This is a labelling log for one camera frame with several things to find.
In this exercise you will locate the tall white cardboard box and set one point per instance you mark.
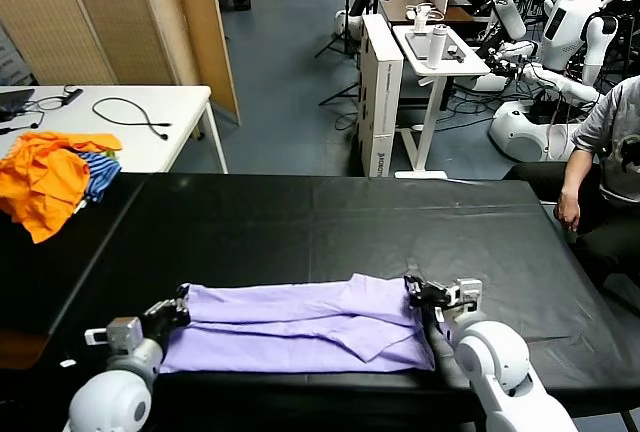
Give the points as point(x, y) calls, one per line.
point(385, 102)

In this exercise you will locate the brown wooden desk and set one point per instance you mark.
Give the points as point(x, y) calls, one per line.
point(400, 2)

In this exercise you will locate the small white robot base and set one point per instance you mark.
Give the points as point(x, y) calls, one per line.
point(350, 22)

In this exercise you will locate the person's right forearm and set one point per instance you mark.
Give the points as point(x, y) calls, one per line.
point(575, 172)

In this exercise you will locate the black table cover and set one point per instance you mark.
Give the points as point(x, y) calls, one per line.
point(520, 222)

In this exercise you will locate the small black device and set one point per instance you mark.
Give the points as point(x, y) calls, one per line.
point(457, 55)

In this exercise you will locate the black tripod stand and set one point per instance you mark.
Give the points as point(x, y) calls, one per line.
point(346, 27)

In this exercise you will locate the white headset on stand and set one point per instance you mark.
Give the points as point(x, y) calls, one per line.
point(421, 19)

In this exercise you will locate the seated person grey t-shirt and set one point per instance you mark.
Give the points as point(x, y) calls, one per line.
point(615, 117)

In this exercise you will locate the white humanoid robot black screen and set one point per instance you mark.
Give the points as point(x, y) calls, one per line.
point(565, 32)

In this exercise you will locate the white standing desk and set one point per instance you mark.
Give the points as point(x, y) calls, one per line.
point(472, 68)

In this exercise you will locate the wooden folding screen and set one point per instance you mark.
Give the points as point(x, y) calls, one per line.
point(125, 17)

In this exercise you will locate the right gripper silver black finger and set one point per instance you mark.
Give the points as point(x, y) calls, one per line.
point(425, 285)
point(416, 298)

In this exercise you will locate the black laptop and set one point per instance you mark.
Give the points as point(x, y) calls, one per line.
point(12, 99)

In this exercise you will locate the orange garment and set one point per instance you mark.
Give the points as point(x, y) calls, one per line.
point(45, 182)

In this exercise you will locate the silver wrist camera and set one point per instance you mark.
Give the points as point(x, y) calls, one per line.
point(467, 289)
point(125, 329)

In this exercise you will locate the person's right hand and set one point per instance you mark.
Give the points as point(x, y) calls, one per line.
point(569, 211)

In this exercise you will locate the left gripper silver black finger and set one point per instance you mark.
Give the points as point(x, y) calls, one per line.
point(172, 306)
point(183, 318)

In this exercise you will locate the grey tablet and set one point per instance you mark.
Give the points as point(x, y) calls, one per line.
point(417, 44)

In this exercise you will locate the lavender t-shirt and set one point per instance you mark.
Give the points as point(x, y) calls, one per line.
point(300, 322)

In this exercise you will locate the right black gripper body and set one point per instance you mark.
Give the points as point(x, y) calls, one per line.
point(435, 296)

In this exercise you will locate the white bottle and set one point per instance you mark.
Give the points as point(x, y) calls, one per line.
point(436, 47)

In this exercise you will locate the white table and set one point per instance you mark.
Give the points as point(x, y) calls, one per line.
point(185, 102)

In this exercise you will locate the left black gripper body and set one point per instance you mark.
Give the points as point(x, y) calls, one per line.
point(160, 323)

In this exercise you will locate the blue striped garment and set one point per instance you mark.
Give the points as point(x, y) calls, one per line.
point(102, 172)

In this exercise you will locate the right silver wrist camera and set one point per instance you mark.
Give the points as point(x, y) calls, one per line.
point(467, 289)

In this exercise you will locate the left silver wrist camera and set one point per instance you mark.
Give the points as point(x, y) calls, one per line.
point(125, 329)

